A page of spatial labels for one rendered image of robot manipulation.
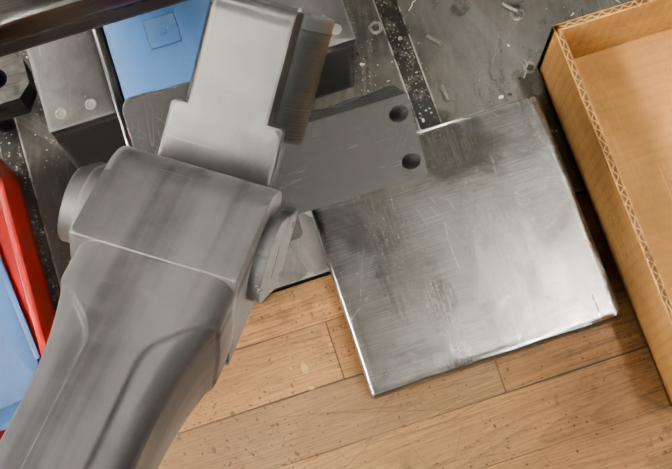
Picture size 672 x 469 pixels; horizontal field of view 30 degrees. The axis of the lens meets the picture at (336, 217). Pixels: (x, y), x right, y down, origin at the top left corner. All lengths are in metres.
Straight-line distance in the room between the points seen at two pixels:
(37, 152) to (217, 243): 0.43
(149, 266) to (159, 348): 0.04
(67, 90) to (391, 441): 0.30
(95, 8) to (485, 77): 0.32
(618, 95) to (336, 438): 0.30
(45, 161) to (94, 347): 0.45
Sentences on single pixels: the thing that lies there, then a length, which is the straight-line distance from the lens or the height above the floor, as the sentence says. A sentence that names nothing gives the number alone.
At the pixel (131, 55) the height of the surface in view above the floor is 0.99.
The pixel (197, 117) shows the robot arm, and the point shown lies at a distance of 0.54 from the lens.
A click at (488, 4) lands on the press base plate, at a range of 0.91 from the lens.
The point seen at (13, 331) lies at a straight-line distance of 0.85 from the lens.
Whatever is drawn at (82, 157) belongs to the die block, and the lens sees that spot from 0.85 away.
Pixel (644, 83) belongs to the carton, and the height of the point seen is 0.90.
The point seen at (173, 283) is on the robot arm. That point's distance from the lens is 0.46.
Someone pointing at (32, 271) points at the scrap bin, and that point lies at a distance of 0.82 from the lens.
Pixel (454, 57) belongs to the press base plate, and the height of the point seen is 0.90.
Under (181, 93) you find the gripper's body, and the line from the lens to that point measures 0.66.
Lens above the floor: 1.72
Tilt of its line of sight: 75 degrees down
